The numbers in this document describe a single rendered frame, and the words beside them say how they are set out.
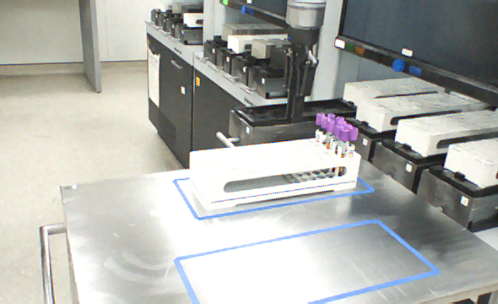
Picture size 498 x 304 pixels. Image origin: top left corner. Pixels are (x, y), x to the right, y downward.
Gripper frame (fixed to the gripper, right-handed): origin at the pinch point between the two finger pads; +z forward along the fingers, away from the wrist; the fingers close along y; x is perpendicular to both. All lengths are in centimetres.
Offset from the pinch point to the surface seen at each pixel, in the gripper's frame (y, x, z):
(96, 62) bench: 289, 4, 57
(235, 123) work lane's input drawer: 7.6, 13.3, 6.0
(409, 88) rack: 0.6, -38.2, -2.3
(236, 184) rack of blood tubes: -31.8, 30.5, 1.8
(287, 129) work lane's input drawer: -2.2, 3.0, 5.1
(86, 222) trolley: -35, 57, 2
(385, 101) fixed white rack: -8.1, -22.1, -2.2
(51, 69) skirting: 355, 32, 79
